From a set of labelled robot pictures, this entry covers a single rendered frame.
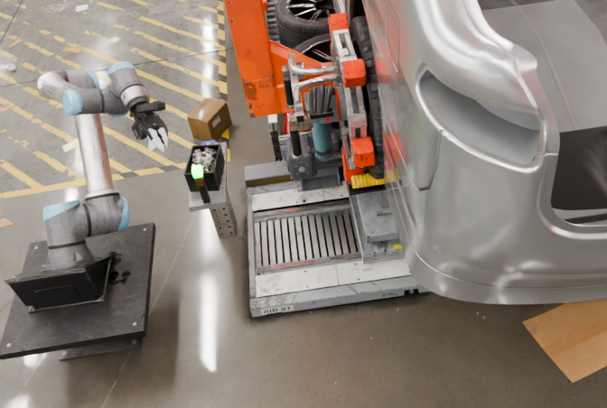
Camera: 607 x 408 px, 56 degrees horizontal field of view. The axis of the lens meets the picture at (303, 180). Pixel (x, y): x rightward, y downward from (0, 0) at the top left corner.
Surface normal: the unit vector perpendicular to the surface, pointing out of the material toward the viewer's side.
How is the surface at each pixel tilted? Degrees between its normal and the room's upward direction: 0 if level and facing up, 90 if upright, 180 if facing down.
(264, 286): 0
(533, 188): 88
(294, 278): 0
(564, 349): 1
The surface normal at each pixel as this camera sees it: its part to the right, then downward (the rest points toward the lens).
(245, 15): 0.10, 0.68
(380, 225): -0.11, -0.71
